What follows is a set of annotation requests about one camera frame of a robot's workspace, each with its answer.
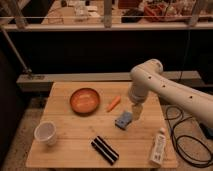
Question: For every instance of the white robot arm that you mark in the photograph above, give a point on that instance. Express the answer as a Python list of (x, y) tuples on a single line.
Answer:
[(147, 77)]

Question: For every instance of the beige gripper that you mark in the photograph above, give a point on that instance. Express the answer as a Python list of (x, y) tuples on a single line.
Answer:
[(136, 111)]

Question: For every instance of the black striped box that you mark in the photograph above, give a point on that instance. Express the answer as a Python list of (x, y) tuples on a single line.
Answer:
[(105, 150)]

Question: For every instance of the white squeeze bottle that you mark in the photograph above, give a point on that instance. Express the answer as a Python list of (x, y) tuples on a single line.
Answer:
[(157, 151)]

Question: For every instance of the white plastic cup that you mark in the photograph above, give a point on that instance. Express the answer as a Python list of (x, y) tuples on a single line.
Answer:
[(45, 133)]

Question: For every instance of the diagonal metal strut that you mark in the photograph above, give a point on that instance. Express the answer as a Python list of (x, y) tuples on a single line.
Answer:
[(26, 69)]

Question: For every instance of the grey metal rail beam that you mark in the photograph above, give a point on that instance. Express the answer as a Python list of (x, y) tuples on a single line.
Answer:
[(43, 82)]

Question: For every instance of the blue sponge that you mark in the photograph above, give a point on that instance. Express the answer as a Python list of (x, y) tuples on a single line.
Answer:
[(124, 120)]

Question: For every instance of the black device on floor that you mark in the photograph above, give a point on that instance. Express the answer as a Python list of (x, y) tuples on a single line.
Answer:
[(207, 131)]

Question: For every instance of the orange round plate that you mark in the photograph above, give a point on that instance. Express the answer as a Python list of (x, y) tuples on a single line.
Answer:
[(84, 101)]

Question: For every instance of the orange carrot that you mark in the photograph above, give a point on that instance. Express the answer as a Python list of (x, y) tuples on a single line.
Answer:
[(114, 102)]

